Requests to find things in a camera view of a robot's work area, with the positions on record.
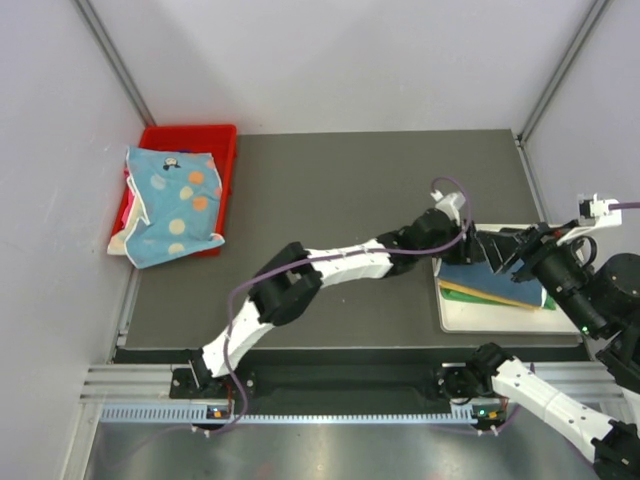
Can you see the orange mustard towel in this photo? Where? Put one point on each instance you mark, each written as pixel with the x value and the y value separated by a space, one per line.
pixel 485 283

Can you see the pink towel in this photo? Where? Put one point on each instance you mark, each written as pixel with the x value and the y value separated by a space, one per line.
pixel 127 205

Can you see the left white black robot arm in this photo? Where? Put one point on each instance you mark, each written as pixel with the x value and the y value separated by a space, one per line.
pixel 285 286

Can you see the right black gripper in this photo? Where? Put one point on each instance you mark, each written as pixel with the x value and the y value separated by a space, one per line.
pixel 530 244

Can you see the blue patterned towel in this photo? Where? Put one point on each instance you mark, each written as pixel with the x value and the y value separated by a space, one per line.
pixel 176 203

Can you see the aluminium corner post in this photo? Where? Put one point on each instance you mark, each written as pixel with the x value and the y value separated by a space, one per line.
pixel 587 26
pixel 98 31

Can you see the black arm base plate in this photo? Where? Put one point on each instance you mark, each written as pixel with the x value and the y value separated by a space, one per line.
pixel 428 375

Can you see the red plastic bin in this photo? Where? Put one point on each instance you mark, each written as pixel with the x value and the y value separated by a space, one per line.
pixel 218 140

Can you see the right aluminium corner post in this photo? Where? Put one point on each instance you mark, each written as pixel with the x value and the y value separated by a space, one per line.
pixel 587 26

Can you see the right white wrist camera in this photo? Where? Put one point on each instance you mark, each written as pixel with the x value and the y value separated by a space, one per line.
pixel 595 214

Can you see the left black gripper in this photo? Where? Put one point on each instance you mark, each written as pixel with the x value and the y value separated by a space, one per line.
pixel 465 251

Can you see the aluminium frame rail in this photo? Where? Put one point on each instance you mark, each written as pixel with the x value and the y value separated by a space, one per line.
pixel 585 381

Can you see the left aluminium corner post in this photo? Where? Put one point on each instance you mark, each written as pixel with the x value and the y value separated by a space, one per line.
pixel 98 31

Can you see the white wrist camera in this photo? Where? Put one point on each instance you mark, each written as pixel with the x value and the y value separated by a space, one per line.
pixel 450 204
pixel 595 214

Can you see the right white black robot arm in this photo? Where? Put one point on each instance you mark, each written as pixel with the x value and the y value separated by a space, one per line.
pixel 603 304

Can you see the green microfiber towel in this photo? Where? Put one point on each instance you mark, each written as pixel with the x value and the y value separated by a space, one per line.
pixel 453 295

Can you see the yellow green patterned towel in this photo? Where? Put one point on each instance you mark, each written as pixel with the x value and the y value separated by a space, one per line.
pixel 456 288

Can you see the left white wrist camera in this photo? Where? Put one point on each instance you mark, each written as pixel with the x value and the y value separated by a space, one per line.
pixel 450 204

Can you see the white square tray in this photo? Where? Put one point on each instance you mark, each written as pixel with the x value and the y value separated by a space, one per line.
pixel 460 317

